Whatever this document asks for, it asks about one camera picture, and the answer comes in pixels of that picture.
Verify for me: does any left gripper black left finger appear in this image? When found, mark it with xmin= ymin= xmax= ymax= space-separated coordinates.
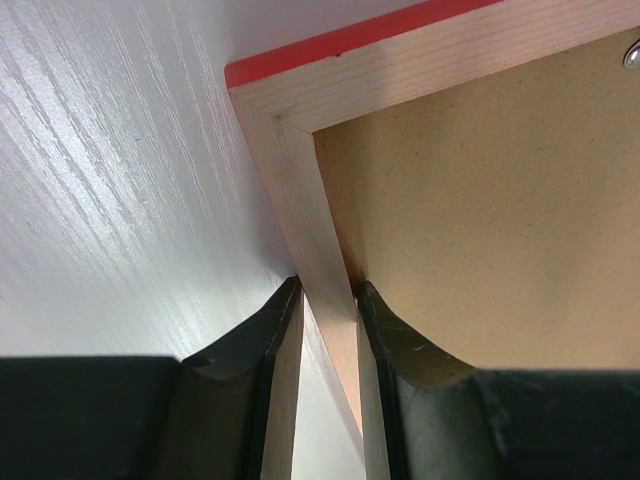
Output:
xmin=177 ymin=277 xmax=304 ymax=479

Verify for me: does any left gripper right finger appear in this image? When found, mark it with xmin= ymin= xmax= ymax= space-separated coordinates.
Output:
xmin=354 ymin=281 xmax=500 ymax=479

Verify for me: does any red picture frame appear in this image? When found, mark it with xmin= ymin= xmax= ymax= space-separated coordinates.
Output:
xmin=224 ymin=1 xmax=639 ymax=420

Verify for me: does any silver frame retaining clip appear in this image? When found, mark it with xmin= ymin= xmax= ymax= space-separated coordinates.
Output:
xmin=623 ymin=42 xmax=640 ymax=69

